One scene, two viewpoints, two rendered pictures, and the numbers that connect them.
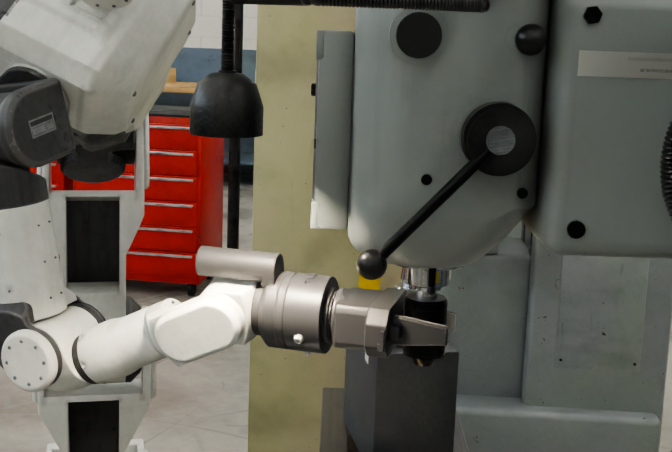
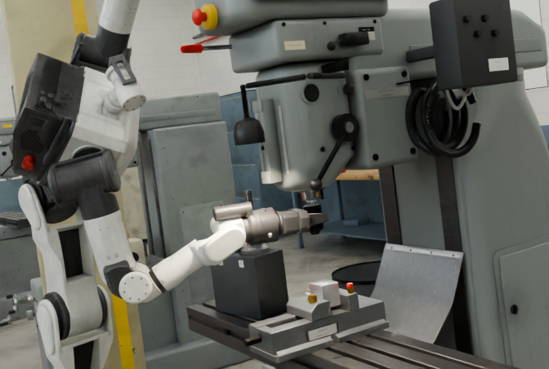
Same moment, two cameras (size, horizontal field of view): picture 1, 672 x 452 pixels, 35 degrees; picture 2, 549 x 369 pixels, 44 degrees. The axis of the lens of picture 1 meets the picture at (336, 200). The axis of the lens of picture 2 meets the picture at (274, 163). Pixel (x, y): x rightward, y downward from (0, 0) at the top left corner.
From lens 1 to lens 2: 0.97 m
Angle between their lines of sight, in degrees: 32
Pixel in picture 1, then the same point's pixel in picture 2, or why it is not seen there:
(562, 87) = (361, 104)
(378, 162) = (304, 145)
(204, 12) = not seen: outside the picture
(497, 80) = (337, 106)
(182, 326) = (220, 243)
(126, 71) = (133, 142)
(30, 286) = (126, 251)
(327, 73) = (265, 117)
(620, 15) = (373, 76)
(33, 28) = (91, 126)
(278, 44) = not seen: hidden behind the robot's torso
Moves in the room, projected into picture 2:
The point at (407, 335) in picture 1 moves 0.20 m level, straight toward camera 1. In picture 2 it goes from (313, 220) to (357, 226)
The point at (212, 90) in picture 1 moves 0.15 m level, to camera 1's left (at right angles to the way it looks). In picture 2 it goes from (249, 124) to (189, 131)
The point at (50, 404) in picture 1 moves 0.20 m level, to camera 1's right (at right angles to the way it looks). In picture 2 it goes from (64, 350) to (131, 332)
